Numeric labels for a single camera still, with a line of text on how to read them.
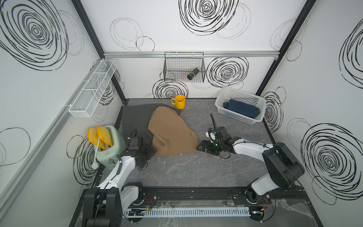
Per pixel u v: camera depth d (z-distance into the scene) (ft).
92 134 2.38
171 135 3.02
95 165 2.37
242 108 3.33
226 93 3.82
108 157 2.37
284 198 2.42
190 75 2.92
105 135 2.43
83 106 2.31
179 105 3.62
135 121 3.45
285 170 1.45
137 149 2.20
